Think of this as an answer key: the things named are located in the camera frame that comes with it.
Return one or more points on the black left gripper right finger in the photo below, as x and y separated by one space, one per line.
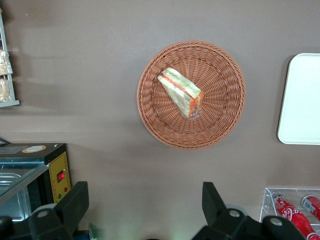
220 220

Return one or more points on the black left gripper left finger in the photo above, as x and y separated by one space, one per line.
67 210

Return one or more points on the triangle sandwich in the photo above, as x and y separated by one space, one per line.
180 90

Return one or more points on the large round brown wicker basket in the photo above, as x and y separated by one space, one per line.
222 82

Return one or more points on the beige plastic serving tray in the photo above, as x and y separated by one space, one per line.
302 100

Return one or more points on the clear acrylic bottle rack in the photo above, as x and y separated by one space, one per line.
268 205

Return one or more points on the black food warmer display case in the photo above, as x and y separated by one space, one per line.
30 160

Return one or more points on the red cola bottle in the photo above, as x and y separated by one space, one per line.
295 215
312 203

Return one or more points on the wrapped cracker snack pack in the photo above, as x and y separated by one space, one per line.
3 90
4 62

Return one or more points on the grey metal snack rack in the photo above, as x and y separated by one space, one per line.
7 75

